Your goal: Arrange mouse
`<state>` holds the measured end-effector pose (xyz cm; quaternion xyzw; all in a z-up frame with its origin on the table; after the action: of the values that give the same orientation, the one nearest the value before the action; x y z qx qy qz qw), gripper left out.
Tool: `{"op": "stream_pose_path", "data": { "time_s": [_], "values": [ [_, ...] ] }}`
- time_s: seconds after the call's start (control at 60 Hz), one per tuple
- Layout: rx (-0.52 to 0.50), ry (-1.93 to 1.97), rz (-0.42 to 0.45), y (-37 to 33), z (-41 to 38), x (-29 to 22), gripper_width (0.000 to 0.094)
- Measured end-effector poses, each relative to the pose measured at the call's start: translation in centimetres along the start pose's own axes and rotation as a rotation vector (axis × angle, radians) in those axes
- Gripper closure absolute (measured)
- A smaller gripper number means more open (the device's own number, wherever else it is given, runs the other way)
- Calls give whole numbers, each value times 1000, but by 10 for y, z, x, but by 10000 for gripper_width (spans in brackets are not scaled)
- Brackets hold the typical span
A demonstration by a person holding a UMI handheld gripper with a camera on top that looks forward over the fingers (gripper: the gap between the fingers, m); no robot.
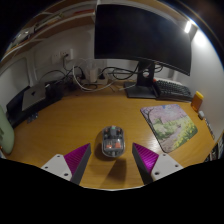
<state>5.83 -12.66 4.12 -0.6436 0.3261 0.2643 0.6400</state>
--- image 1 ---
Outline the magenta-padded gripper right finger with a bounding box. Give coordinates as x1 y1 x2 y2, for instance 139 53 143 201
131 142 184 186

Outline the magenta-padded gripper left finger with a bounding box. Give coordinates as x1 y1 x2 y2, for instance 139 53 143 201
40 143 92 186

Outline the transparent computer mouse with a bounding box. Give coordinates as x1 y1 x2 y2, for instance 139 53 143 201
101 125 125 158

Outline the cherry blossom print mouse pad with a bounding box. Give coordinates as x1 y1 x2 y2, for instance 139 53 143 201
139 103 199 154

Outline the silver pen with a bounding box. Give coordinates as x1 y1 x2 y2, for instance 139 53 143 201
203 116 216 140

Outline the pale green rounded object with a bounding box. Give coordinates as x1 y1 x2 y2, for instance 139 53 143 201
0 104 16 155

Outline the orange jar with yellow lid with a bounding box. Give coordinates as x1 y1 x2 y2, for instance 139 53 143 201
190 90 204 113

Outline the black keyboard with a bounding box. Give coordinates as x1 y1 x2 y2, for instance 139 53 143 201
153 79 194 103

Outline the black computer monitor with stand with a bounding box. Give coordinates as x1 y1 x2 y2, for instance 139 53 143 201
93 3 193 100

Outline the bright lamp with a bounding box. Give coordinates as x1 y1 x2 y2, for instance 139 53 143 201
184 19 193 34

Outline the wooden shelf unit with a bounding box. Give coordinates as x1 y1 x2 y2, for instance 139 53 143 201
0 0 98 64

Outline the white cable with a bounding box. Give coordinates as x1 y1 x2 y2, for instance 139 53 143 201
72 65 112 92

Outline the black cable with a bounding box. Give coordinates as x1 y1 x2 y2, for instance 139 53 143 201
100 64 141 81

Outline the white wall socket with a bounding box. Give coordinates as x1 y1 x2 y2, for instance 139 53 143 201
51 49 74 65

